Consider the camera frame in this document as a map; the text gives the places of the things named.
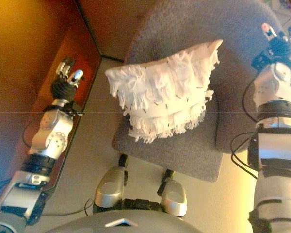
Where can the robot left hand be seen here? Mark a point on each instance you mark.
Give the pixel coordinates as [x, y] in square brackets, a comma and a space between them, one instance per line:
[63, 87]

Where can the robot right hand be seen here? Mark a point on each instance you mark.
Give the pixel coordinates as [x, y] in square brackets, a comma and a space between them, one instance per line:
[279, 44]

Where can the white fringed cushion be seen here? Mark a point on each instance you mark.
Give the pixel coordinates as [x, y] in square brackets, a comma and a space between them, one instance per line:
[169, 92]

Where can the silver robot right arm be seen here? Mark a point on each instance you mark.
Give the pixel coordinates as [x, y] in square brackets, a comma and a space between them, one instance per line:
[274, 136]

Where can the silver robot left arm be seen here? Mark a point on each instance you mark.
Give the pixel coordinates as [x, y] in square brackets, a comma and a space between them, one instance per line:
[46, 136]

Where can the brown wooden wardrobe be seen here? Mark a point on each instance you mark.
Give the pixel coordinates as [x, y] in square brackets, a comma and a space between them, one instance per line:
[26, 48]

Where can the grey upholstered armchair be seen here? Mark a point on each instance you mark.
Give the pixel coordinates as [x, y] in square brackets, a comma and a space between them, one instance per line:
[189, 26]

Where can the silver robot left leg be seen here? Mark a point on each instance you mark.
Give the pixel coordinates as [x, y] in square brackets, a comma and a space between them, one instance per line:
[111, 187]

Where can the silver robot leg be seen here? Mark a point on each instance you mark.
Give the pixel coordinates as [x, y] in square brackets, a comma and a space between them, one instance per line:
[174, 196]
[111, 187]

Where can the grey robot torso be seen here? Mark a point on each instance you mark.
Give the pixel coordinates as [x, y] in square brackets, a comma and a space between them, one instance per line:
[126, 223]

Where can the silver robot right leg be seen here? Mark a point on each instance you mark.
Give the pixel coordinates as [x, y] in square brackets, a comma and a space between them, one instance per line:
[174, 196]

